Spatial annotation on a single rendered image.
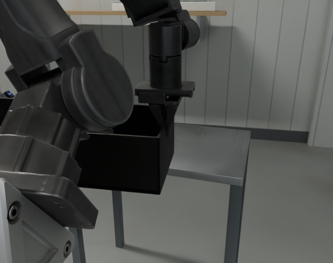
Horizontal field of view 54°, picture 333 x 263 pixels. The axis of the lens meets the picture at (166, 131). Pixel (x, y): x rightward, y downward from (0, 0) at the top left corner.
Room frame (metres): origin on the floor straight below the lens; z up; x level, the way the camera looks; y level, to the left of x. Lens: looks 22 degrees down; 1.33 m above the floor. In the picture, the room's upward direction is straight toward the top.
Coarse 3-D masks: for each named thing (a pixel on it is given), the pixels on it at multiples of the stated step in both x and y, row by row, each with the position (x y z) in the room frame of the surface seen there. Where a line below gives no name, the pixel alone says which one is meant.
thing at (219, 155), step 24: (192, 144) 1.21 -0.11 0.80; (216, 144) 1.21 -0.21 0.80; (240, 144) 1.21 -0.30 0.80; (192, 168) 1.00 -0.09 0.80; (216, 168) 1.00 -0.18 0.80; (240, 168) 1.00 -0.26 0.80; (120, 192) 1.54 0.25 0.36; (240, 192) 0.93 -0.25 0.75; (120, 216) 1.52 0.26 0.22; (240, 216) 1.33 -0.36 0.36; (120, 240) 1.52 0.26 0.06
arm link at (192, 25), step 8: (168, 0) 0.55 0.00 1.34; (176, 0) 0.57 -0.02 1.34; (168, 8) 0.55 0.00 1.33; (176, 8) 0.56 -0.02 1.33; (128, 16) 0.59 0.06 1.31; (152, 16) 0.56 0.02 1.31; (160, 16) 0.57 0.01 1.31; (168, 16) 0.62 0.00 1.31; (176, 16) 0.61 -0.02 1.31; (184, 16) 0.64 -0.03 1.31; (136, 24) 0.58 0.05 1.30; (144, 24) 0.60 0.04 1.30; (184, 24) 0.60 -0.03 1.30; (192, 24) 0.63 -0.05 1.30; (184, 32) 0.60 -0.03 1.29; (192, 32) 0.61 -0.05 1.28; (184, 40) 0.60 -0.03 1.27; (192, 40) 0.62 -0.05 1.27; (184, 48) 0.60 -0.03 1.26
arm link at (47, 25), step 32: (0, 0) 0.30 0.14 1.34; (32, 0) 0.32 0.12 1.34; (0, 32) 0.32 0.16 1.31; (32, 32) 0.30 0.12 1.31; (64, 32) 0.32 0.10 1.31; (32, 64) 0.31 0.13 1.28; (64, 64) 0.31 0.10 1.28; (96, 64) 0.32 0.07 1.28; (64, 96) 0.30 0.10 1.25; (96, 96) 0.30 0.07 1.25; (128, 96) 0.34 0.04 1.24; (96, 128) 0.30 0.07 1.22
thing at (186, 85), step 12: (156, 60) 0.55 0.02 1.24; (168, 60) 0.55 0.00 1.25; (180, 60) 0.56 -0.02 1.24; (156, 72) 0.55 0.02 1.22; (168, 72) 0.55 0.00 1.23; (180, 72) 0.56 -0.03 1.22; (144, 84) 0.58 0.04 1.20; (156, 84) 0.55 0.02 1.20; (168, 84) 0.55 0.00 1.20; (180, 84) 0.57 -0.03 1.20; (192, 84) 0.58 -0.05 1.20; (180, 96) 0.54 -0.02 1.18; (192, 96) 0.54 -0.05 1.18
